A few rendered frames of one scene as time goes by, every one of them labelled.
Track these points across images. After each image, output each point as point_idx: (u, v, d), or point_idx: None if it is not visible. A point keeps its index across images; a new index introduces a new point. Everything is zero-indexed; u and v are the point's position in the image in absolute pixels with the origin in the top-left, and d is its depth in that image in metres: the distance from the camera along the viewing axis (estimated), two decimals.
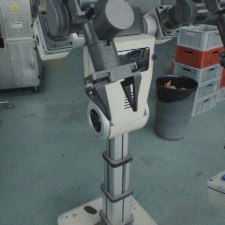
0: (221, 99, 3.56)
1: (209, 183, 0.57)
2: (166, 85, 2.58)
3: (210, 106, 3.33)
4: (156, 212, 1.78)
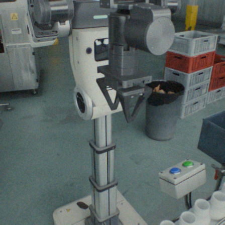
0: (211, 101, 3.75)
1: (159, 175, 0.76)
2: (155, 89, 2.77)
3: (200, 108, 3.52)
4: (142, 206, 1.97)
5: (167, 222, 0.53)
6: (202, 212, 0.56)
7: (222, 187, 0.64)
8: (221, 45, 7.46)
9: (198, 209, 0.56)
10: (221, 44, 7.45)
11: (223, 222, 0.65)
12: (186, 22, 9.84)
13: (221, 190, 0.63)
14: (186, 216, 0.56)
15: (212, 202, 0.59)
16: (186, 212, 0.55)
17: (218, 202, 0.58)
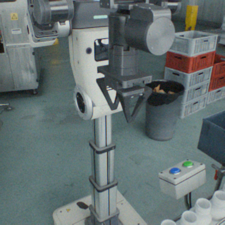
0: (211, 101, 3.75)
1: (159, 175, 0.76)
2: (155, 89, 2.77)
3: (200, 108, 3.52)
4: (142, 206, 1.97)
5: (167, 221, 0.53)
6: (204, 212, 0.56)
7: (223, 187, 0.64)
8: (221, 45, 7.46)
9: (200, 209, 0.56)
10: (221, 44, 7.45)
11: None
12: (186, 22, 9.84)
13: (223, 190, 0.63)
14: (189, 215, 0.56)
15: (213, 200, 0.60)
16: (188, 211, 0.55)
17: (218, 200, 0.58)
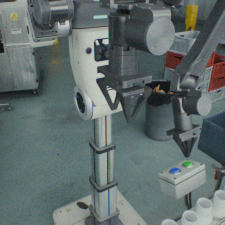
0: (211, 101, 3.75)
1: (159, 175, 0.76)
2: (155, 89, 2.77)
3: None
4: (142, 206, 1.97)
5: (167, 220, 0.53)
6: (206, 211, 0.56)
7: (224, 187, 0.64)
8: (221, 45, 7.46)
9: (202, 209, 0.56)
10: (221, 44, 7.45)
11: None
12: (186, 22, 9.84)
13: None
14: (190, 215, 0.56)
15: (213, 199, 0.60)
16: (189, 211, 0.55)
17: (218, 199, 0.58)
